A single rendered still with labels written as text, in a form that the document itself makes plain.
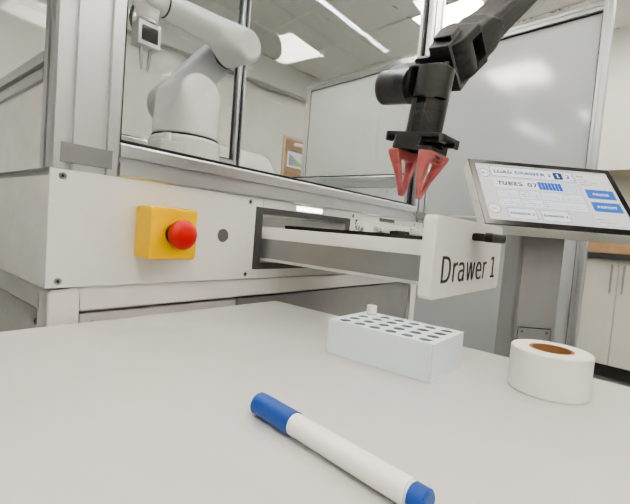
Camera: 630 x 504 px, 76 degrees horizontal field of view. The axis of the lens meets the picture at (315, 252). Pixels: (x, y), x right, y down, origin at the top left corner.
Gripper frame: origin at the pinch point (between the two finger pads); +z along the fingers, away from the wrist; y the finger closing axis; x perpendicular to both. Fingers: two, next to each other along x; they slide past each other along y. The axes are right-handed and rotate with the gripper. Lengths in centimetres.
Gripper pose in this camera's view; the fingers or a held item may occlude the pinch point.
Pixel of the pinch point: (410, 192)
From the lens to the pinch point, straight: 69.4
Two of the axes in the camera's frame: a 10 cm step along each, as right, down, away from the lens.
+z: -1.8, 9.7, 1.5
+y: -7.1, -2.3, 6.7
